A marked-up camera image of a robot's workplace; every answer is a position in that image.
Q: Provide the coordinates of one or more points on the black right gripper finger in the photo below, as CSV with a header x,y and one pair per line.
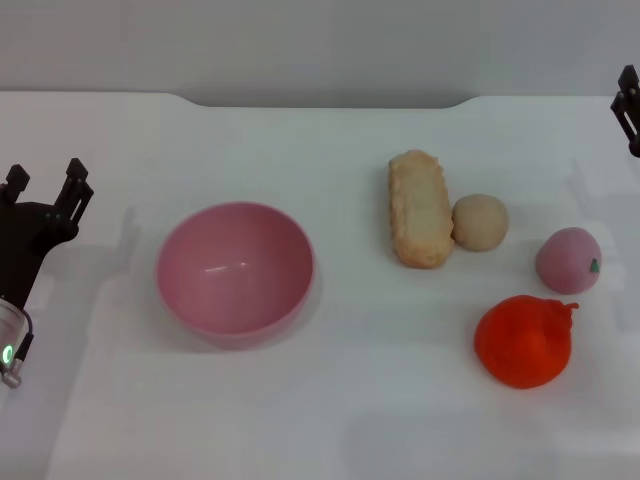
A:
x,y
631,115

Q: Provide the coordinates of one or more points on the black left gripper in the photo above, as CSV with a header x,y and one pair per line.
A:
x,y
25,240

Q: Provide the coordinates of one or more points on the round beige egg yolk pastry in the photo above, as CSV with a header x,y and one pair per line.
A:
x,y
480,222

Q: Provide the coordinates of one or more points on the pink plastic bowl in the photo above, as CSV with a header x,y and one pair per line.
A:
x,y
235,280

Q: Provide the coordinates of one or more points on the pink peach bun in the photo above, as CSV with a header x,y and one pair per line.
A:
x,y
567,260

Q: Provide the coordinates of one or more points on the long golden toast bread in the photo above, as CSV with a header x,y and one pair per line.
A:
x,y
420,215

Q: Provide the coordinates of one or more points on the orange-red persimmon bun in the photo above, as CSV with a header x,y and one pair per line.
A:
x,y
520,350

